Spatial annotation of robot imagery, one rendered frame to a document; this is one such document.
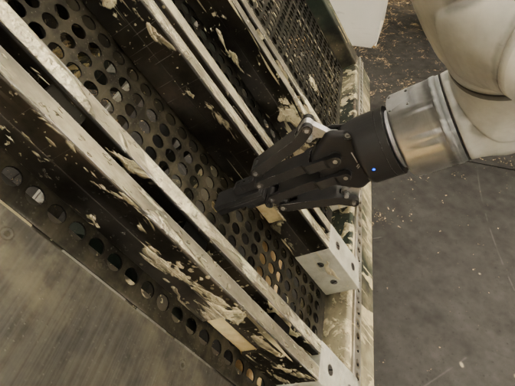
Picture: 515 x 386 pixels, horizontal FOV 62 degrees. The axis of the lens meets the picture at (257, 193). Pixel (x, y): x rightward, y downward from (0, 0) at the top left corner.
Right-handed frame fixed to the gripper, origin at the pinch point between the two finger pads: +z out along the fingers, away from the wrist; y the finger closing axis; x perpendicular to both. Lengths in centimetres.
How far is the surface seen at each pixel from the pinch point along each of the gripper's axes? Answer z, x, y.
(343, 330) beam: 4.0, -2.9, -37.4
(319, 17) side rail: 6, -106, -17
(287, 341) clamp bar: 0.9, 11.4, -16.0
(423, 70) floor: 0, -289, -148
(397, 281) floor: 26, -84, -131
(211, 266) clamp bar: 0.8, 11.3, 0.4
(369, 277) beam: 3, -21, -47
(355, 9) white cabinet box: 31, -323, -92
